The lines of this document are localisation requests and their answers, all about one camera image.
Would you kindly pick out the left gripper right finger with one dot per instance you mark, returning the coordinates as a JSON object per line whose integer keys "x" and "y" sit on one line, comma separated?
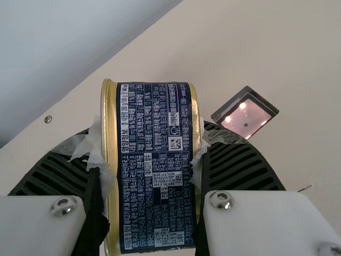
{"x": 253, "y": 221}

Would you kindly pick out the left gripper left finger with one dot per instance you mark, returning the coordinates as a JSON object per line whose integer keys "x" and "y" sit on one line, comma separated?
{"x": 40, "y": 221}

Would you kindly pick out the rectangular tin with blue label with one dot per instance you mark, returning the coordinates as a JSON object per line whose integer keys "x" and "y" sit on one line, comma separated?
{"x": 152, "y": 160}

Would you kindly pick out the small square scanner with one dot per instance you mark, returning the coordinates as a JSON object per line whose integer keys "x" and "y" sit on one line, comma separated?
{"x": 245, "y": 117}

